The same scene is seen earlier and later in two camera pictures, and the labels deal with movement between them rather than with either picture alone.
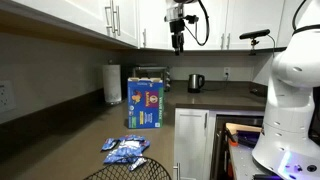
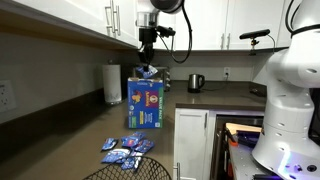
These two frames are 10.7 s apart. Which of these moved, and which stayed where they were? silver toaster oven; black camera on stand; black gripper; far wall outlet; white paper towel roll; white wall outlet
Moved: black gripper
Stayed: white wall outlet; far wall outlet; silver toaster oven; black camera on stand; white paper towel roll
